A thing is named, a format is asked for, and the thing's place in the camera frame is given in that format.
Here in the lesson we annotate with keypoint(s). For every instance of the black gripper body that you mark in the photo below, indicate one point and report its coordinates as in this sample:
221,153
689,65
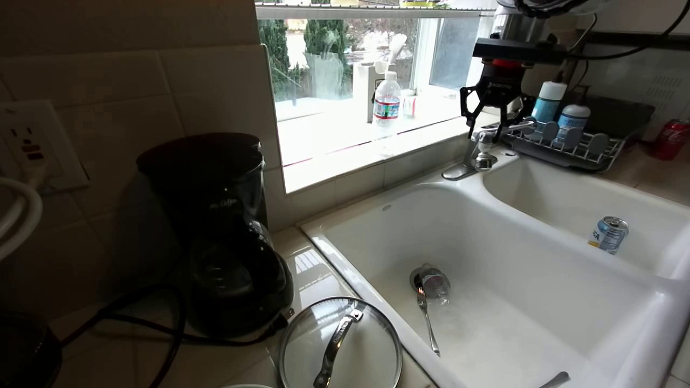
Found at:
497,88

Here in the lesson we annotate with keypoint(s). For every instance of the chrome faucet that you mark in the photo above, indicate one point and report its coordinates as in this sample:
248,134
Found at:
476,157

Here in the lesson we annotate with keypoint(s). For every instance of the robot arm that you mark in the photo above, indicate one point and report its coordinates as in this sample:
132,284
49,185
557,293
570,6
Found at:
529,34

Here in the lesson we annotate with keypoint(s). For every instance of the blue white cup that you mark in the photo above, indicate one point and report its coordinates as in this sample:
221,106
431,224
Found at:
547,101

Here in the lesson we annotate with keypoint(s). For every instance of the blue bottle with white cap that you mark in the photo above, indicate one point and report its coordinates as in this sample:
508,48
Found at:
571,123

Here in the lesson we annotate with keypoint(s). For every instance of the small white bottle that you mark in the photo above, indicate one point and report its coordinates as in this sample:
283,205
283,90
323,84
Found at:
408,104

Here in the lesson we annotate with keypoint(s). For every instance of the grey dish rack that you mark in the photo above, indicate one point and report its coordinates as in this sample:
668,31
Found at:
573,153

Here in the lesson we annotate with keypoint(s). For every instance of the clear plastic water bottle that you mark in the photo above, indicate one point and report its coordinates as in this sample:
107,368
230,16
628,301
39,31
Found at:
386,98

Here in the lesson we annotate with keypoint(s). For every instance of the blue drink can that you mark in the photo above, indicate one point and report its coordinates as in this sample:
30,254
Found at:
609,233

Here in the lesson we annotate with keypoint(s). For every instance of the red can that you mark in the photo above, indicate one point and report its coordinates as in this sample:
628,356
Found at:
670,142

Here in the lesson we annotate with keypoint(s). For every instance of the metal spoon in sink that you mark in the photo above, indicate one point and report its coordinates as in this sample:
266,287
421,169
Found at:
430,287

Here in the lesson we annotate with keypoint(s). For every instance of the white double basin sink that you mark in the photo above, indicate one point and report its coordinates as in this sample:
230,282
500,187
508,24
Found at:
517,287

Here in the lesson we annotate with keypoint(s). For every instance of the glass pot lid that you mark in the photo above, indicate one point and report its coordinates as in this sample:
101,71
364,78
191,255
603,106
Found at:
359,353

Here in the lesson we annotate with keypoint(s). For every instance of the black coffee maker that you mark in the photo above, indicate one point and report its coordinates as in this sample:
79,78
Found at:
222,245

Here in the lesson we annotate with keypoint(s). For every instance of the dark round object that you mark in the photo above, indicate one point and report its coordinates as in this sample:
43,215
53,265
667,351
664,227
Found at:
24,353

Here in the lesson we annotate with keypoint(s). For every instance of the white post on windowsill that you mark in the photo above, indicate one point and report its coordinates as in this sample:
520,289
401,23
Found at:
362,90

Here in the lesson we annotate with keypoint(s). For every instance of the white wall outlet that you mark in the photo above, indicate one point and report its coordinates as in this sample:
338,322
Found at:
39,148

